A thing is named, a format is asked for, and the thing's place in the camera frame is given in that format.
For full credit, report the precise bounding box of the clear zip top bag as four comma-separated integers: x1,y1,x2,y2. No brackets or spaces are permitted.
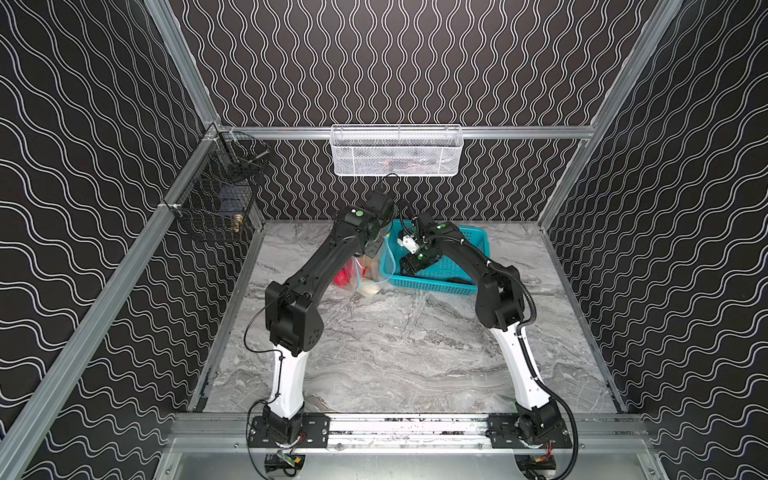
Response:
341,234,394,296

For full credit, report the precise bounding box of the dark red apple toy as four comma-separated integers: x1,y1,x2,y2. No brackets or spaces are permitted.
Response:
333,265,354,288

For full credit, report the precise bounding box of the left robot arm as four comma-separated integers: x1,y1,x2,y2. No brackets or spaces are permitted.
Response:
262,191,396,445

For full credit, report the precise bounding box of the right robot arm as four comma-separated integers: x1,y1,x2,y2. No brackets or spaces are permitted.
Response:
400,214,579,450

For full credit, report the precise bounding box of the teal plastic basket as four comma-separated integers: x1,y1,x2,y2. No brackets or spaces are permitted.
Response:
382,220,477,296

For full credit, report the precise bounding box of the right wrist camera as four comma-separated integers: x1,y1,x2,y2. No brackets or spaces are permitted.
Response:
398,233,420,254

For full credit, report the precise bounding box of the clear wall basket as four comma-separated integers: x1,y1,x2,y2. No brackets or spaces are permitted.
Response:
329,124,464,177

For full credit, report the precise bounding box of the black wire wall basket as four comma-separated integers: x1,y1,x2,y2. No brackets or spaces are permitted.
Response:
162,124,273,246

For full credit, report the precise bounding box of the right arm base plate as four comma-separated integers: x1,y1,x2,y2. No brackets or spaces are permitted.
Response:
485,414,573,449

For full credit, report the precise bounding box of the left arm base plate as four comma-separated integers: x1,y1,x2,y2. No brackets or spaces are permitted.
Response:
247,412,331,449

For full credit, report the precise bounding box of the aluminium front rail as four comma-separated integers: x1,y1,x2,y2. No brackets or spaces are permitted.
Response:
154,413,667,479

